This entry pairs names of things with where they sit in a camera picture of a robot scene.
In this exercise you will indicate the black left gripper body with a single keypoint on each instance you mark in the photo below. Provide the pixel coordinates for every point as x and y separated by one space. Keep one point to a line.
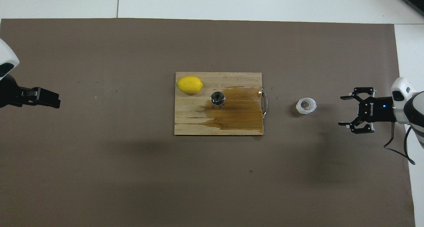
8 93

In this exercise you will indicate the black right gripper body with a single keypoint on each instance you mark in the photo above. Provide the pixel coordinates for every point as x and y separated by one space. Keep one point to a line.
377 109

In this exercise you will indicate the steel double jigger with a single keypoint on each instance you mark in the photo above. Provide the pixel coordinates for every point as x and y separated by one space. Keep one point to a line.
218 99

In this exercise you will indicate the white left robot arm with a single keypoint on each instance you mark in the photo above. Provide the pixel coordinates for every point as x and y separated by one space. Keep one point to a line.
6 56

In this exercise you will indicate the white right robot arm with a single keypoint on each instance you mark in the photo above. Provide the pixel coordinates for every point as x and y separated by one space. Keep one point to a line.
415 108

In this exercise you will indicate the brown paper mat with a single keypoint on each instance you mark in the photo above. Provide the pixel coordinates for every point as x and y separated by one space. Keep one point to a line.
99 170

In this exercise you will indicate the yellow lemon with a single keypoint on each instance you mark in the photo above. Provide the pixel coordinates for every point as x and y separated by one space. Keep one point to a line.
189 84

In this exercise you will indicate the wooden cutting board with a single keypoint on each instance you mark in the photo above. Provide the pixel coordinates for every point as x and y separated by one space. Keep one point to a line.
188 121

